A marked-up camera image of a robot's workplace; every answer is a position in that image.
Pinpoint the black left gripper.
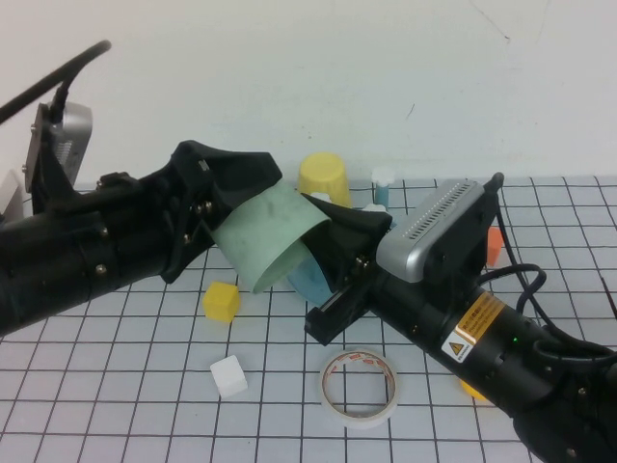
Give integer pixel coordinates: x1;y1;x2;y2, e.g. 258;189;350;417
95;139;283;286

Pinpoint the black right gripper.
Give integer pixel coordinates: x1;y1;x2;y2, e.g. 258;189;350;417
299;193;426;346

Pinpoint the green plastic cup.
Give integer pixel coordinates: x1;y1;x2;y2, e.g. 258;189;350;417
210;180;334;295

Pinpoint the blue cup stand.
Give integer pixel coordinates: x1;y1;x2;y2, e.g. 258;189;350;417
287;167;399;306

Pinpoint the yellow plastic cup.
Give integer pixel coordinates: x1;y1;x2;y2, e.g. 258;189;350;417
297;151;353;208

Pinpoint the yellow foam cube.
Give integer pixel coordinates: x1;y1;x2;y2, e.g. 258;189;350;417
201;281;241;324

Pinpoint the orange foam cube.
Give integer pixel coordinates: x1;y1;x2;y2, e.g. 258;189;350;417
485;227;505;267

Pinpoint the white foam cube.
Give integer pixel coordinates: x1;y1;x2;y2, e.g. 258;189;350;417
209;354;249;399

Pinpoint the white tape roll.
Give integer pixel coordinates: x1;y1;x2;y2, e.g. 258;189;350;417
318;350;400;431

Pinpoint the yellow rubber duck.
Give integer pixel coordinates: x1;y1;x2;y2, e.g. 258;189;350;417
457;378;491;401

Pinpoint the white cabinet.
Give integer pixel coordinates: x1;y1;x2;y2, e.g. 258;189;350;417
0;169;25;223

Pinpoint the grid-pattern tablecloth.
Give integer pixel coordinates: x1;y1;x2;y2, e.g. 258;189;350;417
0;176;617;463

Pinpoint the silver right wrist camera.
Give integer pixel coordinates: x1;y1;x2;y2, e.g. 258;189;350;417
375;178;500;286

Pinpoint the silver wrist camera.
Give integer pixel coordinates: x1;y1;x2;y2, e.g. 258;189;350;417
23;100;94;194
375;178;500;286

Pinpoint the black right camera cable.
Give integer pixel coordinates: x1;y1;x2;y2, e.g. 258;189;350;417
474;172;617;368

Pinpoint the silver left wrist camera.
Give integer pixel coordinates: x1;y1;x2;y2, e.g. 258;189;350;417
23;100;94;194

